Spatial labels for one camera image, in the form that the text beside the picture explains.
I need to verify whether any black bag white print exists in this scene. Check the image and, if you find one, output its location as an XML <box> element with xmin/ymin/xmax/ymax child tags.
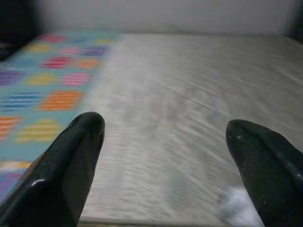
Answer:
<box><xmin>0</xmin><ymin>0</ymin><xmax>41</xmax><ymax>62</ymax></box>

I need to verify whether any white crumpled cloth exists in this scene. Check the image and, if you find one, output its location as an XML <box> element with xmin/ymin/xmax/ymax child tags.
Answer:
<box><xmin>219</xmin><ymin>185</ymin><xmax>263</xmax><ymax>227</ymax></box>

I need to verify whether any grey quilted mattress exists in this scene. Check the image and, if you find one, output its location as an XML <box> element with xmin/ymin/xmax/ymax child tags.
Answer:
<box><xmin>78</xmin><ymin>33</ymin><xmax>303</xmax><ymax>225</ymax></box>

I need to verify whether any teal patterned towel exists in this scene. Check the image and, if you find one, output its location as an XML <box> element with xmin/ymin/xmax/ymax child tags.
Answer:
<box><xmin>0</xmin><ymin>32</ymin><xmax>124</xmax><ymax>204</ymax></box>

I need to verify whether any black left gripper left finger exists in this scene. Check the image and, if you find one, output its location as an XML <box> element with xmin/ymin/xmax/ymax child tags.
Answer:
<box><xmin>0</xmin><ymin>112</ymin><xmax>106</xmax><ymax>227</ymax></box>

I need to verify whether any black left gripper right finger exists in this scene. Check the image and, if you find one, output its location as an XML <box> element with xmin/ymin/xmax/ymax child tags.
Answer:
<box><xmin>225</xmin><ymin>119</ymin><xmax>303</xmax><ymax>227</ymax></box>

